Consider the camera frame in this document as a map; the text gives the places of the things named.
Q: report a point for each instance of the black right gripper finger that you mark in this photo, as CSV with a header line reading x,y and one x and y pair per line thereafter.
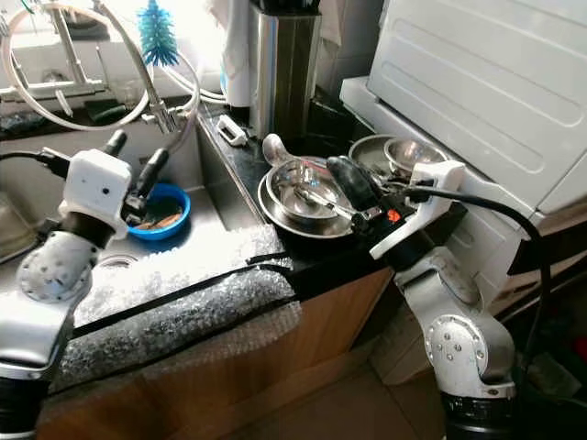
x,y
353,183

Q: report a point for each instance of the small steel tap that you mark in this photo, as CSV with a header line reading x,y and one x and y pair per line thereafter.
x,y
83,87

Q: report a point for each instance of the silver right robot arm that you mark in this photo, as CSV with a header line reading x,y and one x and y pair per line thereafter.
x,y
459,339

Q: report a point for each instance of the large shallow steel pan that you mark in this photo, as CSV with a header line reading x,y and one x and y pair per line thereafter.
x,y
307,231

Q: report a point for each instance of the small white plastic clip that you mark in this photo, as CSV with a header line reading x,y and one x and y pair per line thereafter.
x,y
232,130

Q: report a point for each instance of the steel ladle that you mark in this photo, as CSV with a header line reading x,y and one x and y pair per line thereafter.
x,y
278,149

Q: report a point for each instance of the blue plastic bowl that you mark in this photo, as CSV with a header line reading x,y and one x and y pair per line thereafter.
x,y
179,220

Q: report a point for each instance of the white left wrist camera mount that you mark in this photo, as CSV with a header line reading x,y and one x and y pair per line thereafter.
x,y
96,183

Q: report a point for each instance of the steel plate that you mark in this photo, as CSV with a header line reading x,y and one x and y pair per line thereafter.
x,y
367,148

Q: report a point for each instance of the steel knife block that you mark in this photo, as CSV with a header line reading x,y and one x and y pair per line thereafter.
x,y
284,69

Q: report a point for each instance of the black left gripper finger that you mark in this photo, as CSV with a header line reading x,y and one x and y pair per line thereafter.
x,y
151,176
115,143

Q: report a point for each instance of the medium steel bowl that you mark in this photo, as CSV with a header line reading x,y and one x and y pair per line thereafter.
x,y
321,174

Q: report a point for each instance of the white countertop dishwasher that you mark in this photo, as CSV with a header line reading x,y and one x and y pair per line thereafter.
x,y
477,82

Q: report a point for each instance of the brown wooden base cabinet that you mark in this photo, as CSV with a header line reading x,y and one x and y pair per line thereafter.
x,y
284,357

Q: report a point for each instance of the green sponge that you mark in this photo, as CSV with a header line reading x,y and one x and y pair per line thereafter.
x,y
115,110

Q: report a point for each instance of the stainless steel sink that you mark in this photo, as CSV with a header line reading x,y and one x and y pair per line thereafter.
x,y
220,183

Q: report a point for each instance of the small steel bowl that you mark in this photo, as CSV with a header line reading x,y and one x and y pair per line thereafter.
x,y
415,156

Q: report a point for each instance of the white detergent bottle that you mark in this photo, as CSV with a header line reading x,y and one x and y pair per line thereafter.
x,y
234,55

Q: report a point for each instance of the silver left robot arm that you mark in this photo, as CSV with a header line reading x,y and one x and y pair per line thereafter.
x,y
55,270

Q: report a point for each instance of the blue bottle brush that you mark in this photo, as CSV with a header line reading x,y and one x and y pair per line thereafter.
x,y
158,37

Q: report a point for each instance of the long steel spoon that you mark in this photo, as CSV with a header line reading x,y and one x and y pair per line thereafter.
x,y
330,203

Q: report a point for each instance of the dark scouring pad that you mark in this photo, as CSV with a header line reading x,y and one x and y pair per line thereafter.
x,y
26,121

